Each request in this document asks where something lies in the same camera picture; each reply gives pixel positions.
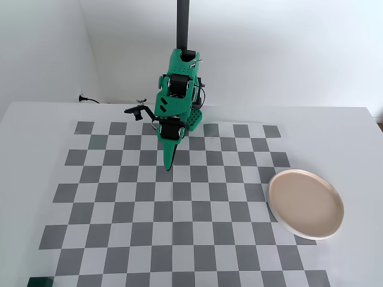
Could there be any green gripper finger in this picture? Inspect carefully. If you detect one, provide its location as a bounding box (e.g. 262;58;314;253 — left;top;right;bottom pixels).
162;138;182;171

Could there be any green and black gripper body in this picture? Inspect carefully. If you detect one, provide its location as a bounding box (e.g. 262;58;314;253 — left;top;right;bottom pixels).
153;88;193;142

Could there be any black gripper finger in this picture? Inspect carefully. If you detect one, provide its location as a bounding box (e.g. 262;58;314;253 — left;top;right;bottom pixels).
166;142;182;172

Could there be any dark green dice cube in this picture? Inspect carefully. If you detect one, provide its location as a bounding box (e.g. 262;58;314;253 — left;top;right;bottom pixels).
27;277;54;287

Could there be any beige round plate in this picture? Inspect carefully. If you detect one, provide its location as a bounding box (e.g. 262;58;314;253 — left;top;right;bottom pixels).
268;169;345;240

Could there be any black vertical pole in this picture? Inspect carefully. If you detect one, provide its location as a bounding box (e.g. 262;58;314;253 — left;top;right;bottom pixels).
176;0;191;57

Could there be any black wrist camera board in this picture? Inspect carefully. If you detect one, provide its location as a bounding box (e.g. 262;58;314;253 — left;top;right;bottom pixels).
124;97;159;123

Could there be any black wall plug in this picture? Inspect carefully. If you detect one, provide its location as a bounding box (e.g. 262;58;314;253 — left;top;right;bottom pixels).
78;94;111;105

